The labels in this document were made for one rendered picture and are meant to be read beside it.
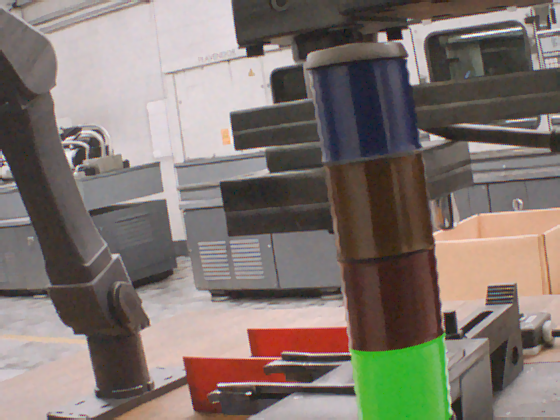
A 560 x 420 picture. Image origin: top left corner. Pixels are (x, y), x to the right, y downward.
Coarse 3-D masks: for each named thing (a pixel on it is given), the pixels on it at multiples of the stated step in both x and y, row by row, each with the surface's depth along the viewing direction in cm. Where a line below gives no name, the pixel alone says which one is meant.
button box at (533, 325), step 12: (528, 312) 100; (540, 312) 99; (528, 324) 95; (540, 324) 96; (552, 324) 96; (528, 336) 94; (540, 336) 95; (552, 336) 96; (528, 348) 94; (540, 348) 95
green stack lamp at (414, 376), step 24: (360, 360) 36; (384, 360) 35; (408, 360) 35; (432, 360) 35; (360, 384) 36; (384, 384) 35; (408, 384) 35; (432, 384) 35; (360, 408) 36; (384, 408) 35; (408, 408) 35; (432, 408) 35
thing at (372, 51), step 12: (336, 48) 34; (348, 48) 34; (360, 48) 34; (372, 48) 34; (384, 48) 34; (396, 48) 34; (312, 60) 35; (324, 60) 34; (336, 60) 34; (348, 60) 34; (360, 60) 34; (372, 60) 35
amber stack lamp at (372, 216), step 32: (352, 160) 36; (384, 160) 34; (416, 160) 35; (352, 192) 34; (384, 192) 34; (416, 192) 35; (352, 224) 35; (384, 224) 34; (416, 224) 35; (352, 256) 35
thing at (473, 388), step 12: (480, 360) 70; (468, 372) 68; (480, 372) 70; (456, 384) 66; (468, 384) 68; (480, 384) 70; (456, 396) 66; (468, 396) 68; (480, 396) 70; (492, 396) 72; (456, 408) 67; (468, 408) 68; (480, 408) 70; (492, 408) 72
